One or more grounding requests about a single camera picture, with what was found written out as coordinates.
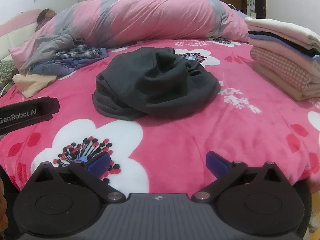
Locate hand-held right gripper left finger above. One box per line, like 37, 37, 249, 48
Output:
31, 152, 125, 203

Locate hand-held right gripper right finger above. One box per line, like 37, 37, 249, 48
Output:
191, 151, 287, 203

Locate dark grey garment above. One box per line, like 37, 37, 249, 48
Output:
92, 46, 220, 121

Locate stack of folded clothes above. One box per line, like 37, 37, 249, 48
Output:
244, 16, 320, 102

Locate beige garment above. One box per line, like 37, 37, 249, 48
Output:
12, 72, 57, 98

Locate green patterned pillow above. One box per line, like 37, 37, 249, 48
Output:
0, 60, 23, 90

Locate pink floral blanket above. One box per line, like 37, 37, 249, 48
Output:
0, 36, 320, 198

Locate blue garment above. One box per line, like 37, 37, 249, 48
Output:
29, 47, 109, 75

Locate light grey garment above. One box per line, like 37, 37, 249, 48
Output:
20, 27, 75, 72

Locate pink and white headboard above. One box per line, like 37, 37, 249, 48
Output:
0, 9, 43, 60

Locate plaid shirt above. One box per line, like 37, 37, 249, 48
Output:
54, 44, 100, 60

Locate pink and grey duvet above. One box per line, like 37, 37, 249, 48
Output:
9, 0, 250, 63

